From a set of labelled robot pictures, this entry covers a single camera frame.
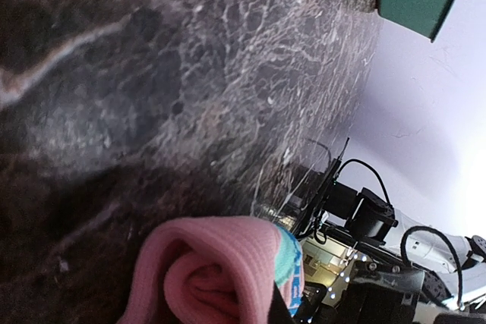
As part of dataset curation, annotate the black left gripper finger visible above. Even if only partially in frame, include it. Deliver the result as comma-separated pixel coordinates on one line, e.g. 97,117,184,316
267,285,297,324

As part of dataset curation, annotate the pink patterned sock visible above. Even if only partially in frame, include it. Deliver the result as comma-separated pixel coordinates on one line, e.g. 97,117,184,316
119,216,305,323

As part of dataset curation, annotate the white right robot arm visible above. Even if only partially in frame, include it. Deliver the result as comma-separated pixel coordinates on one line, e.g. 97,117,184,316
323,159,485,316

